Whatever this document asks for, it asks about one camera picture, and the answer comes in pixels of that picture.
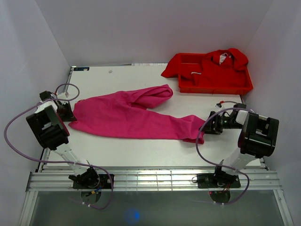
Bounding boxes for blue label sticker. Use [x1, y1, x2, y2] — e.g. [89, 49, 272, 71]
[73, 67, 90, 71]

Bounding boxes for aluminium rail frame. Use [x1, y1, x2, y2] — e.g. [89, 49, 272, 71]
[18, 166, 293, 226]

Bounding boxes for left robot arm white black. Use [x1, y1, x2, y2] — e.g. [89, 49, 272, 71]
[26, 91, 100, 188]

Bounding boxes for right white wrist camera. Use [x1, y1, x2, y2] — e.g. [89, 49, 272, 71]
[216, 101, 225, 109]

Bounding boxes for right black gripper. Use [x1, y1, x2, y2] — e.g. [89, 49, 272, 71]
[198, 111, 242, 135]

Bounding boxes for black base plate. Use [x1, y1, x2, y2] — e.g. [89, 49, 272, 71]
[72, 174, 115, 189]
[197, 173, 241, 188]

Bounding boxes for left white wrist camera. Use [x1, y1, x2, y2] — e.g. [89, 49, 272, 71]
[56, 92, 69, 100]

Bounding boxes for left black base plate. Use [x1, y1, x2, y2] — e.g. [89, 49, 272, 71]
[72, 174, 115, 189]

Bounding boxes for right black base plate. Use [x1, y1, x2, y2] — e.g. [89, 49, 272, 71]
[197, 173, 241, 188]

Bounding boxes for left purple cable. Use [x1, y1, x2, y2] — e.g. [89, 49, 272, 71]
[3, 83, 115, 210]

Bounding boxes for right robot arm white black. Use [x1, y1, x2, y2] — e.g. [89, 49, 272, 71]
[196, 103, 279, 189]

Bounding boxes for pink trousers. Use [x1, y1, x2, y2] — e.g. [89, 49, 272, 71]
[69, 84, 205, 144]

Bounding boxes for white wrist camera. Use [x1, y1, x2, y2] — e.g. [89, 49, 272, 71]
[56, 92, 69, 100]
[216, 101, 225, 109]

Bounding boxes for red plastic bin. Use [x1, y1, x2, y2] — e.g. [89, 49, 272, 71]
[176, 52, 254, 96]

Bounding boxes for red trousers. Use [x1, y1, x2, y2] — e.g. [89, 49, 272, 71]
[161, 48, 248, 88]

